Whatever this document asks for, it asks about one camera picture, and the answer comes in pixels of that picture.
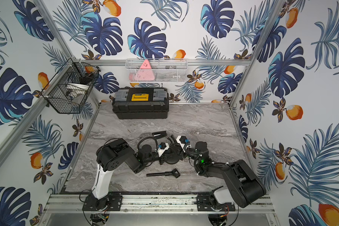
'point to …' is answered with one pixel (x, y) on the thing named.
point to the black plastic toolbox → (136, 103)
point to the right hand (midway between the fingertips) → (172, 143)
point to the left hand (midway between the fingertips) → (172, 150)
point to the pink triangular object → (145, 73)
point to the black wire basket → (70, 86)
